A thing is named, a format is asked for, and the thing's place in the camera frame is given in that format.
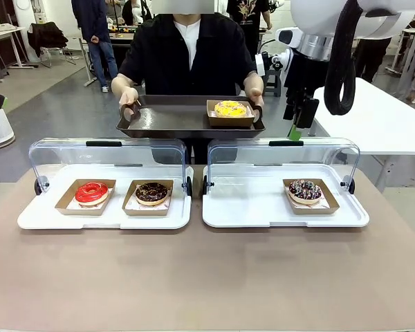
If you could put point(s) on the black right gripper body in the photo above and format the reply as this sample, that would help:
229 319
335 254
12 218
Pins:
302 79

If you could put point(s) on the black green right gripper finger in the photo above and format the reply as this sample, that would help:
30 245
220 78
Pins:
306 114
288 110

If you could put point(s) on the yellow frosted donut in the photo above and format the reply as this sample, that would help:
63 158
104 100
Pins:
228 121

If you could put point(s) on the yellow glazed donut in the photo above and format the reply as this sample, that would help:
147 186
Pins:
224 111

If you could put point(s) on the dark brown serving tray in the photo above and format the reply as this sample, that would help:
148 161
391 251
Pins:
173 117

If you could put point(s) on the chocolate donut with nut bits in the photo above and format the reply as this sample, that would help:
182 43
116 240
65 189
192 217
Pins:
143 193

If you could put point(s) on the white printed paper liner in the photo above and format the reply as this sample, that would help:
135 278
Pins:
133 206
323 204
72 204

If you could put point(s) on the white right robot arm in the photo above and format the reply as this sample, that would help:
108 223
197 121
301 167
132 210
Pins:
314 17

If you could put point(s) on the person's right forearm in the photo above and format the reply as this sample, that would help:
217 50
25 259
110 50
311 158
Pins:
122 83

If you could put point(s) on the person's left forearm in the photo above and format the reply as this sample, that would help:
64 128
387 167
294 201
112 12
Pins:
254 80

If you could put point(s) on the chocolate donut with coloured sprinkles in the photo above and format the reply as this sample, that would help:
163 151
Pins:
297 190

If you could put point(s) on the sprinkled chocolate donut in box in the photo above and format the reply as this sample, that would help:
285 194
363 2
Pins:
332 204

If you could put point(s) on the red frosted donut in box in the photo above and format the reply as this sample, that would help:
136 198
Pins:
64 207

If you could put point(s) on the red glazed donut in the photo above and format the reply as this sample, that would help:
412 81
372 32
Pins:
83 195

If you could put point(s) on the person in black shirt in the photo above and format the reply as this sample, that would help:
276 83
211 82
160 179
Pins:
166 58

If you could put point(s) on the person's left hand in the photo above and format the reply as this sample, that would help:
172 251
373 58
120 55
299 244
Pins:
256 94

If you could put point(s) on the person's right hand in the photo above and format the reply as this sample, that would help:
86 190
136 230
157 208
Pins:
128 98

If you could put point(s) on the grey metal stool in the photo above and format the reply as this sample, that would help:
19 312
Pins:
273 81

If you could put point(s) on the clear plastic case lid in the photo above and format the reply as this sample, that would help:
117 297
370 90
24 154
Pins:
249 155
72 155

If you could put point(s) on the white office desk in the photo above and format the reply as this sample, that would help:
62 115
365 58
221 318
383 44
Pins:
5 34

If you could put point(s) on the bystander in dark clothes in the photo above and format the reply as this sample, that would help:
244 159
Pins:
371 58

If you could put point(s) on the large white table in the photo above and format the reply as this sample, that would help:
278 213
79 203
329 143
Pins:
384 117

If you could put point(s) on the bystander in graphic black tee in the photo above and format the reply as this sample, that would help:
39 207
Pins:
250 20

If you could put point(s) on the black jacket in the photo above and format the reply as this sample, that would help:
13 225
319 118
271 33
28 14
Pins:
46 36

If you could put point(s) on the black lid hinge knob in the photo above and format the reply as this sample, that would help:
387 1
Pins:
189 186
38 186
205 186
351 185

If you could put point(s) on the white display case base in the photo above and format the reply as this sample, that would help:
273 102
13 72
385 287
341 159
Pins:
152 223
242 207

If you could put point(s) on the bystander in blue jeans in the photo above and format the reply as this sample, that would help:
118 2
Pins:
97 34

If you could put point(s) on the dark cluttered work table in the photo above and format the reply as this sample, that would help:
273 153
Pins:
121 38

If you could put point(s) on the seated bystander in black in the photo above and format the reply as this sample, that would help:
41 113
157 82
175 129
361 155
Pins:
131 12

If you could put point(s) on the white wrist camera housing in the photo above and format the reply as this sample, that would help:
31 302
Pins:
266 64

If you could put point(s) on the metal frame chair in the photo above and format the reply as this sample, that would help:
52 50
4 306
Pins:
67 57

